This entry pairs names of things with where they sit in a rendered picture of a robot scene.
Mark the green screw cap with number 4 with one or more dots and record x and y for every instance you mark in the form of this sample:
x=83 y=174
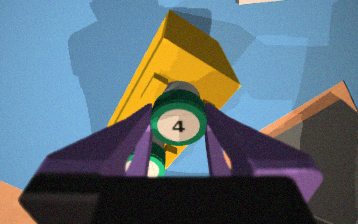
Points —
x=178 y=118

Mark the blue flat mat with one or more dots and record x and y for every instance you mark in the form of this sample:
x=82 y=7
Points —
x=66 y=64

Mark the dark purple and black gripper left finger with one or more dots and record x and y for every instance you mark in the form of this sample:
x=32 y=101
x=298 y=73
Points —
x=106 y=151

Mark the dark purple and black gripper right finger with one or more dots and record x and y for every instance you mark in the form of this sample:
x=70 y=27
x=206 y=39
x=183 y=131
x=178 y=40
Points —
x=253 y=153

